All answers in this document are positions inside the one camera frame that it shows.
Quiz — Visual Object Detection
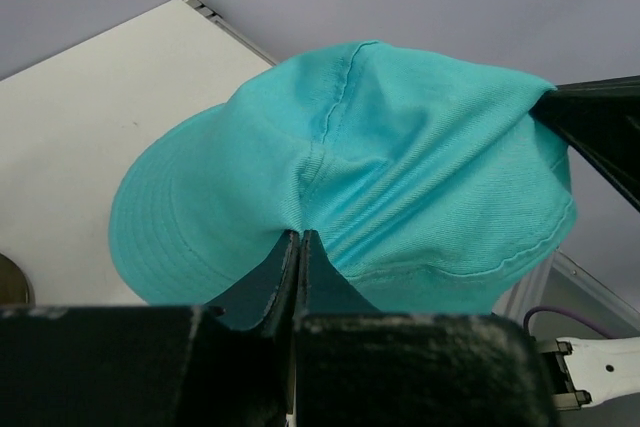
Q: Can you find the teal cap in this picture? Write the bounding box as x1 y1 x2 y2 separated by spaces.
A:
108 41 577 314

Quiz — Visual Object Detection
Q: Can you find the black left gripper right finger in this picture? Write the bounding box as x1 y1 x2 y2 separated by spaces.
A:
294 231 555 426

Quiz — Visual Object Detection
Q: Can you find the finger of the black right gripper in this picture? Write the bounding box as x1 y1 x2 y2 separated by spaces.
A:
530 76 639 209

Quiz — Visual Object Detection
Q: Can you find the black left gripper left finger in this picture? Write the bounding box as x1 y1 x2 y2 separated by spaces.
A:
1 231 299 426

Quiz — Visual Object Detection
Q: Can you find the mannequin head stand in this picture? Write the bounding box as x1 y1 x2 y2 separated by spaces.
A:
0 254 35 306

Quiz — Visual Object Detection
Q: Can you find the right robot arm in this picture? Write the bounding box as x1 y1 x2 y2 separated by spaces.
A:
530 76 639 411

